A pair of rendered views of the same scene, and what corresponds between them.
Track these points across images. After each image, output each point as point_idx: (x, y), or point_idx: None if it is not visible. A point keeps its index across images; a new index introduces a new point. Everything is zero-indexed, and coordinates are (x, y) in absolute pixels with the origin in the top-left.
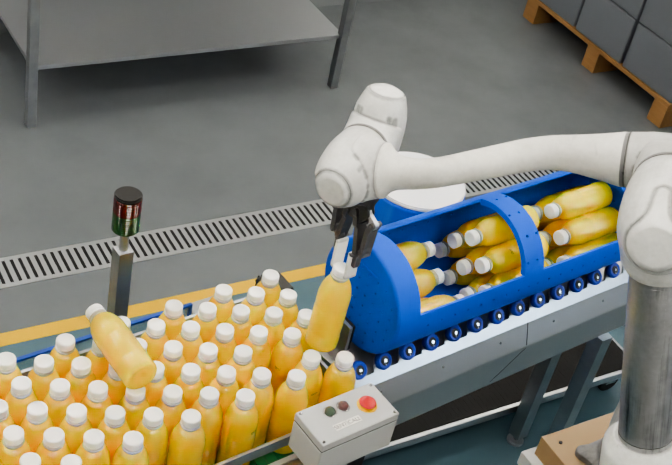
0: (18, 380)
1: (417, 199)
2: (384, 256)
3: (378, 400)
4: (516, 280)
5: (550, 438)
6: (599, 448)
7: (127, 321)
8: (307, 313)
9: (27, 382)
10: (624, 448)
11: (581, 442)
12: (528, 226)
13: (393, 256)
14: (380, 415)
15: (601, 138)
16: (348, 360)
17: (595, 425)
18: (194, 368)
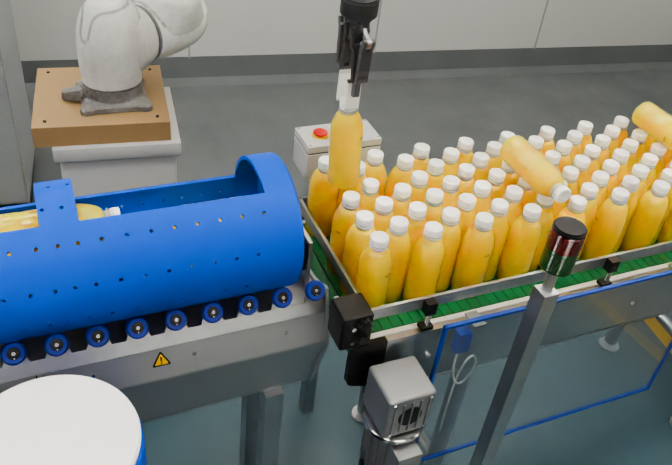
0: (604, 176)
1: (84, 396)
2: (274, 157)
3: (308, 136)
4: (87, 195)
5: (163, 119)
6: (137, 94)
7: (528, 207)
8: (350, 196)
9: (597, 174)
10: None
11: (138, 114)
12: (46, 181)
13: (262, 157)
14: (312, 128)
15: None
16: (325, 157)
17: (113, 121)
18: (464, 167)
